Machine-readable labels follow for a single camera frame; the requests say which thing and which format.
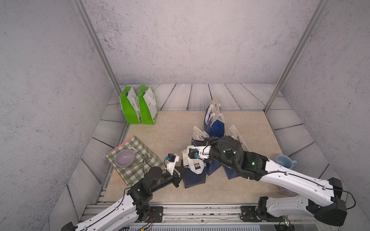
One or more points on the green checkered cloth mat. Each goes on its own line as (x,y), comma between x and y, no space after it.
(143,160)

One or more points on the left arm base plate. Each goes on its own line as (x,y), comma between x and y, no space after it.
(155,215)

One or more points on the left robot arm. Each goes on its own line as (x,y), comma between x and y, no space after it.
(134,205)

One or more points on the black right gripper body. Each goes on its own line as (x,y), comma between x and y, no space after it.
(216,153)

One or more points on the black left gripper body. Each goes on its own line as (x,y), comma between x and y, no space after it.
(174,179)

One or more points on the light blue mug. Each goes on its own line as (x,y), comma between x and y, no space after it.
(285,161)

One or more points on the green white takeout bag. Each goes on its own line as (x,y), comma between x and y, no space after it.
(129,105)
(147,105)

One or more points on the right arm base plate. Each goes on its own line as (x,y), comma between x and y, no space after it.
(251,213)

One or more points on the dark navy takeaway bag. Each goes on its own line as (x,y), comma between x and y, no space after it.
(197,173)

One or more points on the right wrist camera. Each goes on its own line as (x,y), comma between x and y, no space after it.
(193,153)

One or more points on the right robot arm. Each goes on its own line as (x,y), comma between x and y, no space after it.
(315,197)

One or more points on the clear glass saucer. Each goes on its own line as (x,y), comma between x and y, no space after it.
(286,192)

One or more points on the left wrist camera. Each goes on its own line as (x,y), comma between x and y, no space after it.
(171,157)

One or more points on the metal spoon patterned handle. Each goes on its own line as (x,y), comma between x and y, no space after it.
(139,154)

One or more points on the blue white takeout bag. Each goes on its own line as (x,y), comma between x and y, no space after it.
(203,142)

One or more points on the lilac ceramic bowl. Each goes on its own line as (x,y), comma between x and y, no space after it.
(125,158)

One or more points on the blue bag standing rear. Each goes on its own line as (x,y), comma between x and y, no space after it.
(214,120)

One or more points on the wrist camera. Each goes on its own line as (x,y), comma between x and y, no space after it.
(171,157)
(193,153)

